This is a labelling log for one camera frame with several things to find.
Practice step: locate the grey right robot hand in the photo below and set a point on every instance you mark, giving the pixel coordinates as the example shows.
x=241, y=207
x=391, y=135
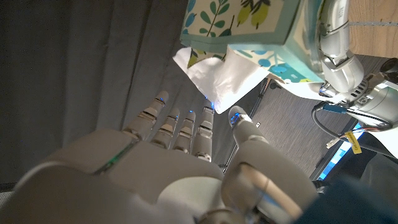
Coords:
x=155, y=177

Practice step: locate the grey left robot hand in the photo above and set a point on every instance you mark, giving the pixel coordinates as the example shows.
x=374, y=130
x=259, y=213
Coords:
x=339, y=62

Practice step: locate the teal leaf print tissue box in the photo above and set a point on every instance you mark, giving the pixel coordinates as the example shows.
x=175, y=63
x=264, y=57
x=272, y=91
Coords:
x=248, y=25

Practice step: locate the white tissue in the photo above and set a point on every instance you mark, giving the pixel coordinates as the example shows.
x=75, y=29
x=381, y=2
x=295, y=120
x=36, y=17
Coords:
x=224, y=81

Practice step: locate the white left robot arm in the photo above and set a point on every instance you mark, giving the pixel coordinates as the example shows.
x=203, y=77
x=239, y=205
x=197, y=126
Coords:
x=385, y=102

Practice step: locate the black backdrop curtain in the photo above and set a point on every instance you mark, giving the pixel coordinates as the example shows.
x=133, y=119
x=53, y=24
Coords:
x=77, y=62

